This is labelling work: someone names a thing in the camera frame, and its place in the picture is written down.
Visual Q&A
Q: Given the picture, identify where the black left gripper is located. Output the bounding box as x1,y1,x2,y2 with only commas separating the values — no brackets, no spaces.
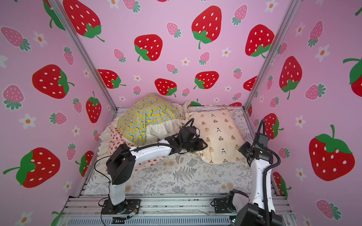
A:
181,138,209,152

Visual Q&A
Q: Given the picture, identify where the cream animal print pillow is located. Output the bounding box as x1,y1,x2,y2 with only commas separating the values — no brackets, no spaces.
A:
185,106,248,165

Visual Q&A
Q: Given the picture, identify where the lemon print teal pillow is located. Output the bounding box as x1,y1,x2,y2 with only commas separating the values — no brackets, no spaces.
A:
117,93,183,146

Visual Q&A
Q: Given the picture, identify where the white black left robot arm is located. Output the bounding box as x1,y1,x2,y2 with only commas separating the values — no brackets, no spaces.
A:
106,126,208,214

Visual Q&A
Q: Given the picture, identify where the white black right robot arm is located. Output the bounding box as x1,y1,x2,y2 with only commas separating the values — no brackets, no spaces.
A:
211,132,283,226

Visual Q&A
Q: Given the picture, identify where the fern print bed sheet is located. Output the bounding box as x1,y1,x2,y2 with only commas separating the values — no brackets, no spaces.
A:
82,107,252,195

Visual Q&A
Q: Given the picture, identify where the red strawberry print pillow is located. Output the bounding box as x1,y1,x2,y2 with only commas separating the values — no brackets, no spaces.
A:
97,117,168,173

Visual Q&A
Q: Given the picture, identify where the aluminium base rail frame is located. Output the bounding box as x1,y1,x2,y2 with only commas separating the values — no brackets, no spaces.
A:
55,193,298,226

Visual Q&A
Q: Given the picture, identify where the aluminium right corner post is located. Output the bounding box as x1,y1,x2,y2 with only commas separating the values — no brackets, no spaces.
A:
243,0,302,113

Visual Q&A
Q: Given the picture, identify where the aluminium corner post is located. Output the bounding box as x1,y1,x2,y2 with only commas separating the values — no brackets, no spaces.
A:
243,0,302,113
49,0,117,112

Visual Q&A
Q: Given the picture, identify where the aluminium left corner post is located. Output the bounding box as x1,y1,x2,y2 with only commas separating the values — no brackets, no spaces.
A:
49,0,117,112

